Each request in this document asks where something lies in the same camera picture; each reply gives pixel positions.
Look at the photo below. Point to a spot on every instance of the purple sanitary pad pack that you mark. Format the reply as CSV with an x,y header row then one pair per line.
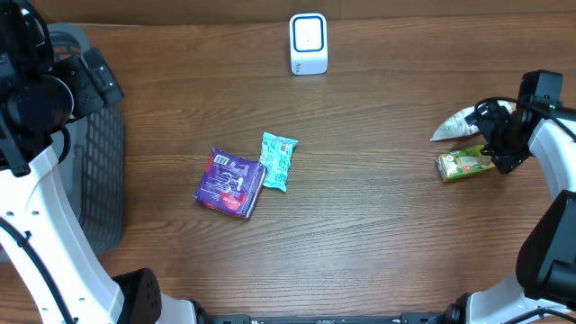
x,y
231,184

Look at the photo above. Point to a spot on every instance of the white tube with gold cap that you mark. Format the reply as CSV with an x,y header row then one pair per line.
x,y
456,126

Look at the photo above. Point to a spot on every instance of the yellow green sachet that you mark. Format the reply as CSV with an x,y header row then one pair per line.
x,y
463,163

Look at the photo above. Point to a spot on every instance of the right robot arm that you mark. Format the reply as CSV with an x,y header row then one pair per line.
x,y
540,127

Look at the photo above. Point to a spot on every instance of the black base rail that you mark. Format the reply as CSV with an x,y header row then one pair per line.
x,y
404,318

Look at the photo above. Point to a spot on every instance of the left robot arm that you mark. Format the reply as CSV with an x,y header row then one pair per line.
x,y
51,253

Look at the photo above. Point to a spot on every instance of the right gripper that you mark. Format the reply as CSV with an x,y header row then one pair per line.
x,y
488,119

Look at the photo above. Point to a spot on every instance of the grey plastic mesh basket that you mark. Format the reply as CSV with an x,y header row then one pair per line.
x,y
94,180

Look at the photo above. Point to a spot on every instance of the white barcode scanner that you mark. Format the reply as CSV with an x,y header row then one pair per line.
x,y
309,49

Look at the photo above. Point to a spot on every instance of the teal wet wipes packet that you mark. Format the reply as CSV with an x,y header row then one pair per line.
x,y
276,157

